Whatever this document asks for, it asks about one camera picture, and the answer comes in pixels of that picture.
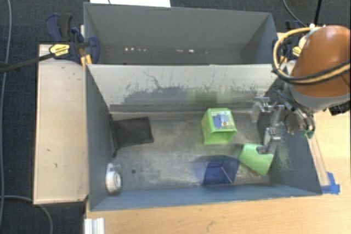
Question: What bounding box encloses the pale wood board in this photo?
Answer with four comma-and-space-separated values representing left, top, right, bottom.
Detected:
32, 43, 89, 205

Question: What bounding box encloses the blue clear box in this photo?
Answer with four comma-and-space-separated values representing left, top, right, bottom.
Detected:
201, 155, 241, 187

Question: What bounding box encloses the grey metal bin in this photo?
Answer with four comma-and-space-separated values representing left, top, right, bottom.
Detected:
83, 2, 323, 212

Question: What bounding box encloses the green square printed box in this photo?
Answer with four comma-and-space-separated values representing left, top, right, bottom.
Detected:
201, 107, 239, 146

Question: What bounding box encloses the green plastic cup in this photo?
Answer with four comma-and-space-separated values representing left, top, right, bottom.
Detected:
239, 142, 275, 176

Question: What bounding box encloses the black cylinder on white bracket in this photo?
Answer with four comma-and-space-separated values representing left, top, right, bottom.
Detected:
329, 102, 351, 116

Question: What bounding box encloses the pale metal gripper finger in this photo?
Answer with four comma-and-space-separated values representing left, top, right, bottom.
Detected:
250, 96, 277, 123
256, 128, 282, 156

